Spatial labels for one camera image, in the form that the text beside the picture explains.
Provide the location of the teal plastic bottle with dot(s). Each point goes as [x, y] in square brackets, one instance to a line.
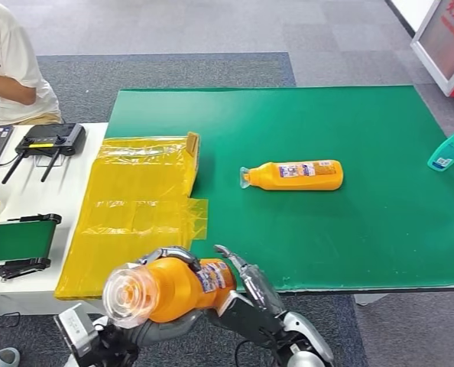
[447, 152]

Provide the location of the yellow plastic bag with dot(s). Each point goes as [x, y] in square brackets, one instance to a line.
[135, 202]

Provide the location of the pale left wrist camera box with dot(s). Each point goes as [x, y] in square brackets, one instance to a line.
[76, 329]

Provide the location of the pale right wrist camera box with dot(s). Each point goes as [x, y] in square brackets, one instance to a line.
[246, 321]

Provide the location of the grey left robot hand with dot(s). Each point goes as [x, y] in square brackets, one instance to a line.
[154, 332]

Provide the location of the orange bottle with clear cap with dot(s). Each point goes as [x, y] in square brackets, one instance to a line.
[269, 180]
[173, 289]

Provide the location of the small green belt conveyor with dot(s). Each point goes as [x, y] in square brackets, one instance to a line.
[13, 243]

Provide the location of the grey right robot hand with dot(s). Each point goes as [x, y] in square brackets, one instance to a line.
[261, 289]

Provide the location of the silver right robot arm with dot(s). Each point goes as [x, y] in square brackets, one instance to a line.
[307, 329]

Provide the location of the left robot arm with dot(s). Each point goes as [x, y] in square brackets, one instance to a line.
[112, 349]

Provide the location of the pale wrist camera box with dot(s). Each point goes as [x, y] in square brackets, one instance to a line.
[246, 321]
[76, 329]

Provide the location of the green table mat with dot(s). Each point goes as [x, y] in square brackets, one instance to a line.
[288, 126]

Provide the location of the black remote controller with antennas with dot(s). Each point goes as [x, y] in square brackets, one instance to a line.
[51, 139]

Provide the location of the seated person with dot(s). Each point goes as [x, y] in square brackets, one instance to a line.
[5, 55]

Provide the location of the pale slipper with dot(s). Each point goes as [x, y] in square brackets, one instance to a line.
[1, 358]

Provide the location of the red and white sign board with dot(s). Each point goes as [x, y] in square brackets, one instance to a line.
[441, 40]

